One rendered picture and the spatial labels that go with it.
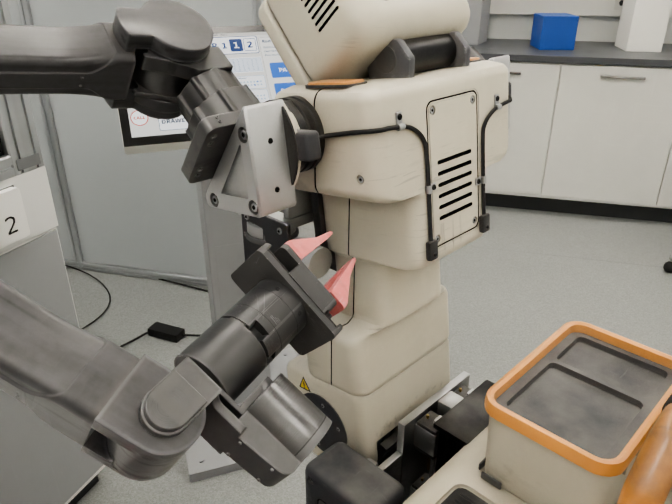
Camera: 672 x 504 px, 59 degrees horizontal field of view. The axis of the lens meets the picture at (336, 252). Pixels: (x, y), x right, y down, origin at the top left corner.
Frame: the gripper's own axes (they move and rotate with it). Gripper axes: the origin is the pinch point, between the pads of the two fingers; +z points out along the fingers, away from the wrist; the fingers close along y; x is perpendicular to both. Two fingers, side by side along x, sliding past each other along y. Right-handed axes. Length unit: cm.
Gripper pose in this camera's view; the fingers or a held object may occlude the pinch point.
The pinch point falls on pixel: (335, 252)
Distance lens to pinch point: 59.2
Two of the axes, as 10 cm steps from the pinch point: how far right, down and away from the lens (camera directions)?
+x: 5.2, -3.9, -7.6
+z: 5.4, -5.3, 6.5
